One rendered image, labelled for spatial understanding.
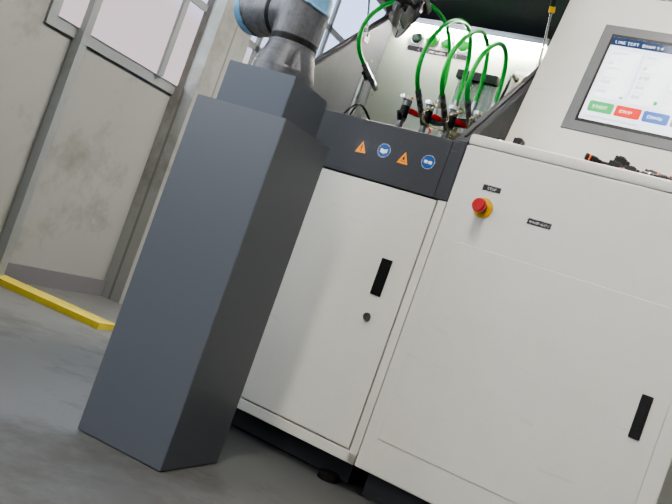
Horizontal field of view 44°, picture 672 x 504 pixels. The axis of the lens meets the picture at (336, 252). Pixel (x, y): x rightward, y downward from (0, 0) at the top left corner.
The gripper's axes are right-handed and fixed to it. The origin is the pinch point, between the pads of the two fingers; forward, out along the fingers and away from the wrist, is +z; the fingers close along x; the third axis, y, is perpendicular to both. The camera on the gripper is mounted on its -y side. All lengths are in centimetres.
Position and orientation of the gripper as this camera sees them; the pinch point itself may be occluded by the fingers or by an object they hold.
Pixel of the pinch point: (398, 34)
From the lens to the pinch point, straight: 247.5
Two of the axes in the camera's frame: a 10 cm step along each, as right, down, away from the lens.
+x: 8.2, 2.8, -5.0
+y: -4.7, -1.8, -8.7
